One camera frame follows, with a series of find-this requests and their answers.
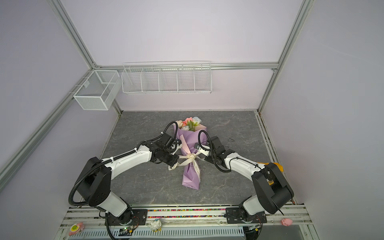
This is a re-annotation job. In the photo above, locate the cream printed ribbon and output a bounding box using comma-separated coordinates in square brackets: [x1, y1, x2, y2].
[168, 152, 205, 181]

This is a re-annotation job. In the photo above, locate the pink purple wrapping paper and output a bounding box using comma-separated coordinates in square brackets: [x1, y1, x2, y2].
[177, 125, 207, 190]

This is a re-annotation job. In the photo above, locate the cream fake rose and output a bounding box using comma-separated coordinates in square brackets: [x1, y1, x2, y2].
[176, 121, 184, 129]

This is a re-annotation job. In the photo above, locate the red pink fake rose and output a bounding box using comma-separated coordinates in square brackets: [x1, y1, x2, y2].
[183, 118, 193, 126]

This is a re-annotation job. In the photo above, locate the white fake rose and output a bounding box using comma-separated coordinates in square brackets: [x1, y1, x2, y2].
[193, 117, 202, 126]

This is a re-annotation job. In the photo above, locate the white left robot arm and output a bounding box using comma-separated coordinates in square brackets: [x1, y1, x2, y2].
[68, 142, 182, 225]

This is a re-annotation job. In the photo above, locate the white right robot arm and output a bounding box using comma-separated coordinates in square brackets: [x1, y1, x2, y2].
[199, 147, 294, 223]

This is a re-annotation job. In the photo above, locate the yellow snack bag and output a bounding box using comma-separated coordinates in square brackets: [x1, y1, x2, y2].
[261, 163, 284, 185]

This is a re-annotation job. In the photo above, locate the white crumpled toy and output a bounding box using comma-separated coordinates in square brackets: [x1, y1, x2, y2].
[150, 219, 162, 232]

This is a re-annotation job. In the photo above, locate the white mesh box basket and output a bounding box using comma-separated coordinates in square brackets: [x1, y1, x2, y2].
[74, 70, 122, 111]

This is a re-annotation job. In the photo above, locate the pink pig toy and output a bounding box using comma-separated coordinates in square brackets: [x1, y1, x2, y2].
[281, 218, 293, 227]

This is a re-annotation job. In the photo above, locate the pink green round toy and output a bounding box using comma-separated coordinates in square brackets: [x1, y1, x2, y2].
[69, 222, 85, 237]

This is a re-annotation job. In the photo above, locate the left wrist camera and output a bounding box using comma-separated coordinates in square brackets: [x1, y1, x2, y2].
[157, 133, 182, 154]

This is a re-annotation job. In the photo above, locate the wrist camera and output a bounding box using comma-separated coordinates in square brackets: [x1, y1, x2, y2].
[194, 136, 226, 157]
[157, 133, 182, 154]

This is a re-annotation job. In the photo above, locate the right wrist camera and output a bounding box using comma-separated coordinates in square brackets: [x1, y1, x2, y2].
[194, 136, 226, 157]

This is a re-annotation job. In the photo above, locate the front rail base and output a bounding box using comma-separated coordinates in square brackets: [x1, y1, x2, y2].
[55, 203, 318, 240]

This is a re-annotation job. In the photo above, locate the white wire shelf basket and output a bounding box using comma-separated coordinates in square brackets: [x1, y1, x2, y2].
[121, 61, 213, 94]

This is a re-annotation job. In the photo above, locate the aluminium enclosure frame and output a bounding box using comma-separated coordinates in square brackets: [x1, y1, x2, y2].
[1, 1, 314, 191]

